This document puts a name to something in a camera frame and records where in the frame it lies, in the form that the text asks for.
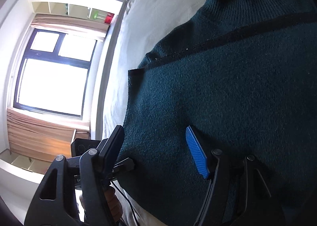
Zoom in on dark green knit sweater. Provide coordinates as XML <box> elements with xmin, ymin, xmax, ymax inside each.
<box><xmin>118</xmin><ymin>0</ymin><xmax>316</xmax><ymax>225</ymax></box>

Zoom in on left hand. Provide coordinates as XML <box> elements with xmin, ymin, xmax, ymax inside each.
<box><xmin>79</xmin><ymin>186</ymin><xmax>124</xmax><ymax>224</ymax></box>

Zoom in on beige striped curtain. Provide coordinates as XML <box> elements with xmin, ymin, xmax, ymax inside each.
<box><xmin>7</xmin><ymin>14</ymin><xmax>109</xmax><ymax>162</ymax></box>

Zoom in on black framed window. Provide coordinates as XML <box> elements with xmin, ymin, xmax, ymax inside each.
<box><xmin>13</xmin><ymin>29</ymin><xmax>98</xmax><ymax>118</ymax></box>

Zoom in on green item on shelf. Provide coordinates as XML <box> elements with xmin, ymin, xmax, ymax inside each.
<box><xmin>92</xmin><ymin>11</ymin><xmax>107</xmax><ymax>21</ymax></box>

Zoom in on red box on shelf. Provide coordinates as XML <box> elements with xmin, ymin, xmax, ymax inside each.
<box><xmin>104</xmin><ymin>13</ymin><xmax>114</xmax><ymax>25</ymax></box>

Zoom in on beige bed sheet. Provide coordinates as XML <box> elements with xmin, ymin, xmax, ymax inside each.
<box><xmin>90</xmin><ymin>0</ymin><xmax>205</xmax><ymax>139</ymax></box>

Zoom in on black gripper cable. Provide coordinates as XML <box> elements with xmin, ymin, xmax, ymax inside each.
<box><xmin>110</xmin><ymin>179</ymin><xmax>142</xmax><ymax>226</ymax></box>

